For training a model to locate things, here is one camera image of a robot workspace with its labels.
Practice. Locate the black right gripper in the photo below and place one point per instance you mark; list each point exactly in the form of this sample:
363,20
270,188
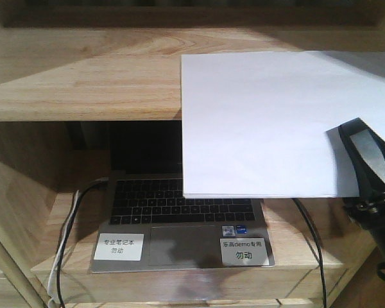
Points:
367,154

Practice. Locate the white paper sheet stack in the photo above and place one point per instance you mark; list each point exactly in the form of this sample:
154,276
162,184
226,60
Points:
265,124

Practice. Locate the right white paper label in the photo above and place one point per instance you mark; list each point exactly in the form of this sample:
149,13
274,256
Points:
244,252

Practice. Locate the white paper label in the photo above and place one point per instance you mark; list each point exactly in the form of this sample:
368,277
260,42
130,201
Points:
119,247
244,252

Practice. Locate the silver laptop with black keyboard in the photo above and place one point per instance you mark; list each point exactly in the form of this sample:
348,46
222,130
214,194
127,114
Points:
145,195

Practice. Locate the left white paper label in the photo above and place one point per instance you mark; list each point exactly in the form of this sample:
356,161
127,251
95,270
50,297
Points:
119,247

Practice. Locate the wooden upper shelf board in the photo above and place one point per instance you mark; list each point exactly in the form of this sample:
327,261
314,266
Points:
106,74

